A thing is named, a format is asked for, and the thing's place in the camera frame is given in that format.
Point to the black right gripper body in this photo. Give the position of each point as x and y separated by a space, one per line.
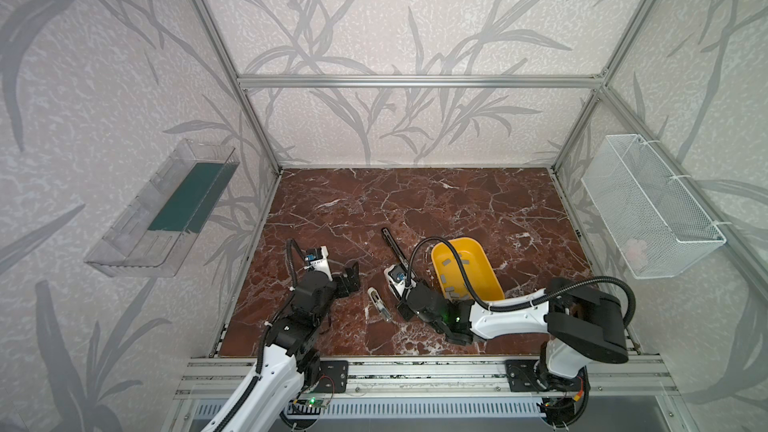
405 294

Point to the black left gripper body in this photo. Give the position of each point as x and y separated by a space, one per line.
346 279

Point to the beige white stapler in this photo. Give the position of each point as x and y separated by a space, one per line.
379 304

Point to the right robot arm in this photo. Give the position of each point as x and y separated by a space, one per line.
586 320

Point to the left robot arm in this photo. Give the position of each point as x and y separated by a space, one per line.
287 363

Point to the yellow plastic tray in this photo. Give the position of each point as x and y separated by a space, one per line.
479 271

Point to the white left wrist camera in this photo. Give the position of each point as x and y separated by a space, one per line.
316 259

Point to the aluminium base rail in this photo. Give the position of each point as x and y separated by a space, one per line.
444 376

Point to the white slotted cable duct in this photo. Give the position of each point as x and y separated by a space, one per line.
609 410

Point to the clear plastic wall bin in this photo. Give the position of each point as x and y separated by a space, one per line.
153 236

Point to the white wire wall basket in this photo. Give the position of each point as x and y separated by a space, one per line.
660 229

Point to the aluminium frame crossbar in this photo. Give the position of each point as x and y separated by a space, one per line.
247 82

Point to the aluminium frame corner post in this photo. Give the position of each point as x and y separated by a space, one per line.
211 30

